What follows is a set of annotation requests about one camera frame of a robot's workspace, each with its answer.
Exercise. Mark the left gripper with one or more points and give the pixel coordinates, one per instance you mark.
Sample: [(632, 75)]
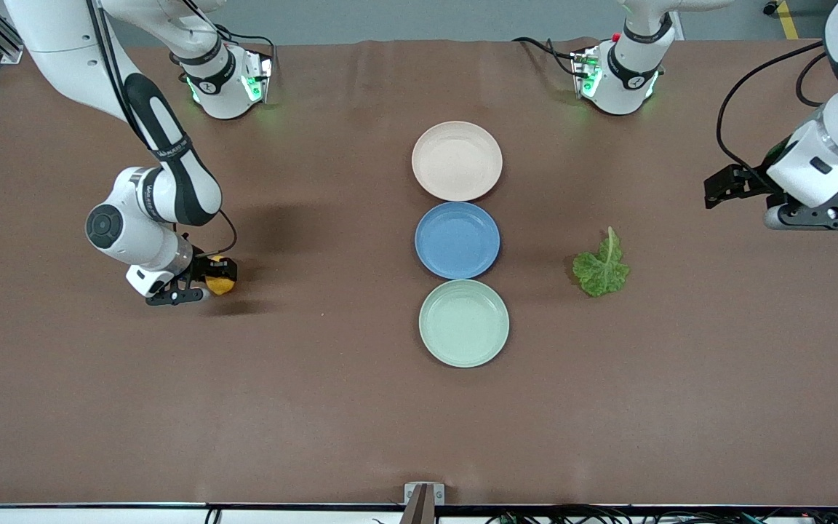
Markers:
[(748, 183)]

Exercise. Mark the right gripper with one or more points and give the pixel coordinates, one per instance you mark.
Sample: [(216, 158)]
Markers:
[(203, 268)]

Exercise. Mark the yellow orange lemon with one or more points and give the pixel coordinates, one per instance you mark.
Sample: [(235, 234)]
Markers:
[(221, 286)]

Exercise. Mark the green lettuce leaf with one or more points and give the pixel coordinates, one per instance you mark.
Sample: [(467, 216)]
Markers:
[(601, 273)]

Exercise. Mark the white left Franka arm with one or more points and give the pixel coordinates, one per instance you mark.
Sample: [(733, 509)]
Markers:
[(630, 73)]

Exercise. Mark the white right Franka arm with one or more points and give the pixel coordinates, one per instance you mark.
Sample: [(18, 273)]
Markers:
[(172, 167)]

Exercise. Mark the brown table cover mat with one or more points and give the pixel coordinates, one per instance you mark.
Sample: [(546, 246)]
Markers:
[(172, 400)]

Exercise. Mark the black caster wheel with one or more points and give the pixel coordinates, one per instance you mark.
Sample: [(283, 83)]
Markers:
[(772, 7)]

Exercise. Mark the blue round plate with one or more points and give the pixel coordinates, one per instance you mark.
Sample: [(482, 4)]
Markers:
[(457, 240)]

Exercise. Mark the light green round plate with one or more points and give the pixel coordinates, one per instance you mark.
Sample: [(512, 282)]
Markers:
[(463, 324)]

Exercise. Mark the beige round plate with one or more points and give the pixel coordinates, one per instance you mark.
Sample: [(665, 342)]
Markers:
[(457, 160)]

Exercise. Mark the metal table edge bracket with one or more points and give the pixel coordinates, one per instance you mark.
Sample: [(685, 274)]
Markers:
[(423, 502)]

